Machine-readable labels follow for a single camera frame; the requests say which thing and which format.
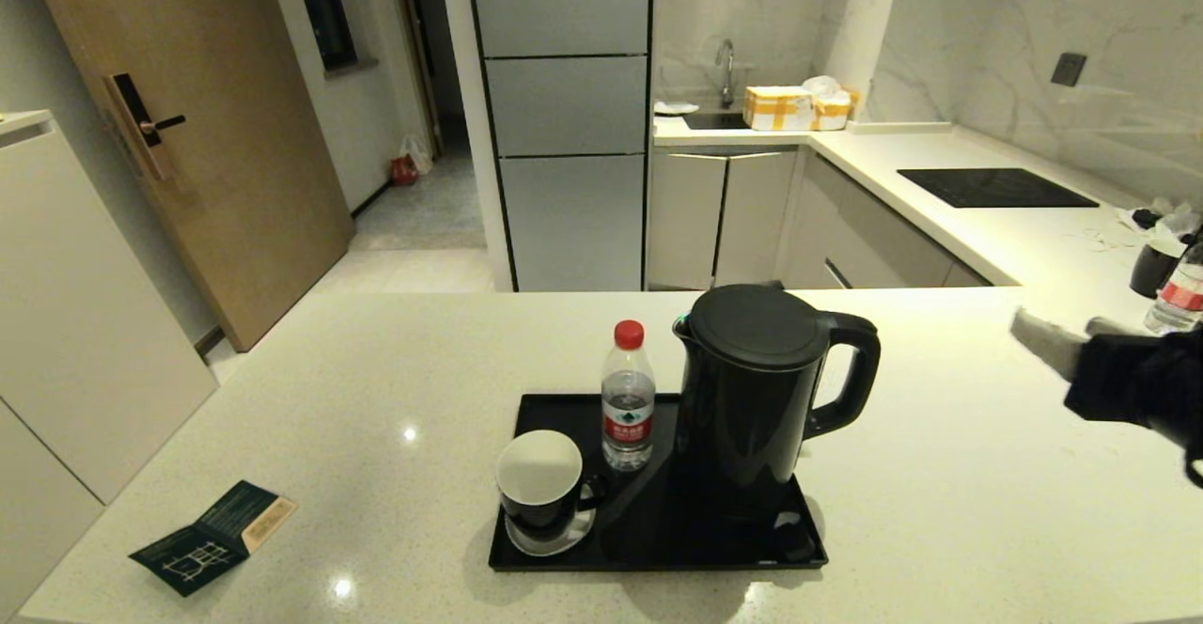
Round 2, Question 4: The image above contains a chrome sink faucet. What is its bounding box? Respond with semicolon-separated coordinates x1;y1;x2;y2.
714;39;737;108

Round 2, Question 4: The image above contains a black gold door lock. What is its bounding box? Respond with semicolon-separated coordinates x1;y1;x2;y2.
103;72;187;181

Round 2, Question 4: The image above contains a large yellow taped cardboard box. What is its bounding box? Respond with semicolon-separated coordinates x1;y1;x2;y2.
743;86;817;132

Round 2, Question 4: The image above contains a grey lower cabinet door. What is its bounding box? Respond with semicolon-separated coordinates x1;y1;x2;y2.
714;150;800;285
648;152;727;290

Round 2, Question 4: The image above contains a grey drawer cabinet front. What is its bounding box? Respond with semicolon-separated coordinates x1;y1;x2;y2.
778;150;993;289

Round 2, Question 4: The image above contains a black mug white rim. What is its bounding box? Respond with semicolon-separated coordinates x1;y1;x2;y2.
1129;239;1185;300

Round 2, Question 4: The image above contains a brown wooden door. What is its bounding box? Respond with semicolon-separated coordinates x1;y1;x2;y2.
21;0;356;352

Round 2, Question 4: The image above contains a white round saucer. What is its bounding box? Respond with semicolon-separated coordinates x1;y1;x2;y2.
505;507;598;557

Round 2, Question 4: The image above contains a black electric kettle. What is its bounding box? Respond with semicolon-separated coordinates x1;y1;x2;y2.
672;284;883;518

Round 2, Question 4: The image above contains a black rectangular tray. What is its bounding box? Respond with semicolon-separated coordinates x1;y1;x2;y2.
488;392;830;572

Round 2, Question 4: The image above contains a dark narrow window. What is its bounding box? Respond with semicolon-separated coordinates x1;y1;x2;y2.
288;0;379;77

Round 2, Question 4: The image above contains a black induction cooktop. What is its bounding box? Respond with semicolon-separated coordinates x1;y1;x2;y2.
897;167;1101;209

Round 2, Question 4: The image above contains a dark green folded leaflet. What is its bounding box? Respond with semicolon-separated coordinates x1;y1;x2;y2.
129;480;299;597

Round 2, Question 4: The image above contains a tall grey cabinet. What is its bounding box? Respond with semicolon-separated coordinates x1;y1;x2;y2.
465;0;652;292

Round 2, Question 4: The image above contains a small yellow taped cardboard box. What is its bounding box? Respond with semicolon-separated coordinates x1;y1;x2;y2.
812;93;857;131

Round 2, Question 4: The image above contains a crumpled white tissue pile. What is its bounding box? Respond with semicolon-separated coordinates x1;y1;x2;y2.
1117;198;1203;245

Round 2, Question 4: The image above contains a water bottle with red cap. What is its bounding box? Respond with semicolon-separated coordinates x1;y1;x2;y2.
601;320;657;472

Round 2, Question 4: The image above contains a black cup white inside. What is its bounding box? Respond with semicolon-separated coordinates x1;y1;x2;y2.
495;429;610;540

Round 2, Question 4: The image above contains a white side cabinet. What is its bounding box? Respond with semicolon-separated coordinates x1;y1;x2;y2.
0;110;220;606

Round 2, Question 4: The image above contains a clear bottle with red label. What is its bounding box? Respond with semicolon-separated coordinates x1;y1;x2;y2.
1144;241;1203;335

